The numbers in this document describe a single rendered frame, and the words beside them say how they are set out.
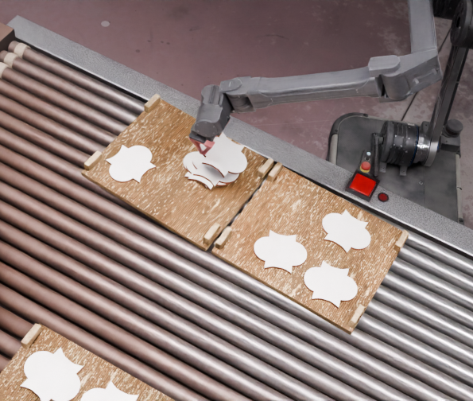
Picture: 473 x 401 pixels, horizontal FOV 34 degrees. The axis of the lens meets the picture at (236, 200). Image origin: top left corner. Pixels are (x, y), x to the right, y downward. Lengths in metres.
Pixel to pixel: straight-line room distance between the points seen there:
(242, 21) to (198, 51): 0.32
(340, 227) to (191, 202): 0.40
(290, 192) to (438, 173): 1.21
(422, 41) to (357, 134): 1.47
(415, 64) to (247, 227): 0.63
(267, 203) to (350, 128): 1.23
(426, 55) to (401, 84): 0.08
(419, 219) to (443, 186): 1.00
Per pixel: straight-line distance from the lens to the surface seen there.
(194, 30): 3.92
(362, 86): 1.79
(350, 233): 2.09
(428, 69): 1.79
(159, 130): 2.24
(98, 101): 2.34
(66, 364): 1.86
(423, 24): 1.88
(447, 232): 2.22
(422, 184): 3.17
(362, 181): 2.22
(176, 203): 2.09
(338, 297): 1.99
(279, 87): 1.85
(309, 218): 2.11
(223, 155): 2.08
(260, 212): 2.09
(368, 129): 3.30
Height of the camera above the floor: 2.64
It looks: 54 degrees down
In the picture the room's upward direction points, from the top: 10 degrees clockwise
